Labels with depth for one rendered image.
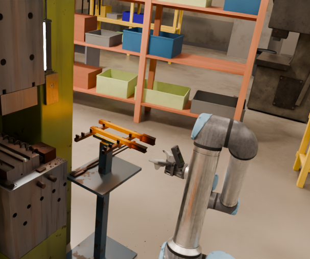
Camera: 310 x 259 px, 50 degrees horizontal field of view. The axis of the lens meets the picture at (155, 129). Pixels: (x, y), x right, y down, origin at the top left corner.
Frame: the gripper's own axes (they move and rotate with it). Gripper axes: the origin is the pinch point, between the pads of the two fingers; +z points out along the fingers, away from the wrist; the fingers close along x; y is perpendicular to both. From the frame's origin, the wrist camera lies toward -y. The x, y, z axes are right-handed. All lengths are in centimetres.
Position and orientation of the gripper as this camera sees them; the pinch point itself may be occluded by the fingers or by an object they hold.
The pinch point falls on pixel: (155, 153)
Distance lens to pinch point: 186.6
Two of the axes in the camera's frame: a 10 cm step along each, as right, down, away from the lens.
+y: -1.2, 9.0, 4.2
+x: 5.3, -3.0, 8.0
